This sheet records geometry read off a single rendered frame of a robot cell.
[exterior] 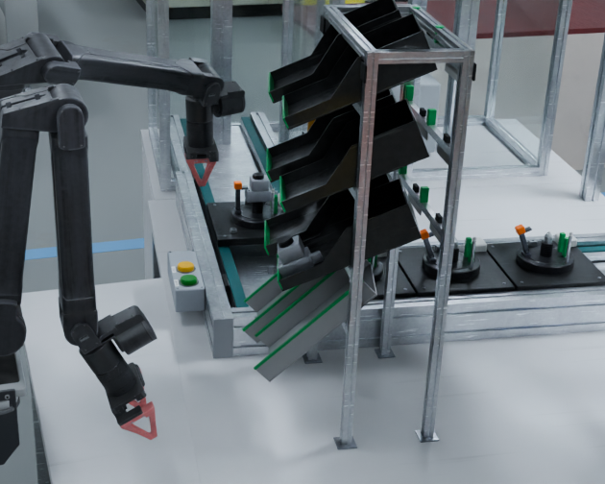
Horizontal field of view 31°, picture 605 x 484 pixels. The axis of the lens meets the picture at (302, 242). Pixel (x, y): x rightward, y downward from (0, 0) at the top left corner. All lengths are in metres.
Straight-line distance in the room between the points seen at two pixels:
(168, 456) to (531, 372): 0.85
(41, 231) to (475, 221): 2.51
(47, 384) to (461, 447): 0.88
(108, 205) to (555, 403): 3.40
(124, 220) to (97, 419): 3.03
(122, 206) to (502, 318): 3.10
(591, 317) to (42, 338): 1.29
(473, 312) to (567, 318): 0.24
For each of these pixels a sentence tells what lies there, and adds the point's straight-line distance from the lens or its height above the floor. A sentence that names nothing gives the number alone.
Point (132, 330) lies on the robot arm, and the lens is 1.91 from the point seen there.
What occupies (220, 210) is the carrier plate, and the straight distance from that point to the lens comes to 2.94.
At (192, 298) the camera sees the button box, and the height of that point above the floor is 0.94.
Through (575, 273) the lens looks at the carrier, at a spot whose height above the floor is 0.97.
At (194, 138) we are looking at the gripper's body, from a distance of 2.34.
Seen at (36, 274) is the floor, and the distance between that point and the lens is 4.80.
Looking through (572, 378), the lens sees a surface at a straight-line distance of 2.53.
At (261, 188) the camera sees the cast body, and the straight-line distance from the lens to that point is 2.84.
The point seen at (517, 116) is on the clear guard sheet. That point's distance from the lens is 3.84.
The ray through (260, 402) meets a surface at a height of 0.86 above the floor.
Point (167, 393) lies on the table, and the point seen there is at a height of 0.86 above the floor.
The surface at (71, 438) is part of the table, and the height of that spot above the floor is 0.86.
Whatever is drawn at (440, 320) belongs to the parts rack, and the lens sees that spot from 2.12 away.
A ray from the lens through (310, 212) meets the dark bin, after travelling 2.29.
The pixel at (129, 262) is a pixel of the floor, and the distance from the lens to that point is 4.85.
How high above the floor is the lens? 2.15
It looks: 25 degrees down
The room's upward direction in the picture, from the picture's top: 2 degrees clockwise
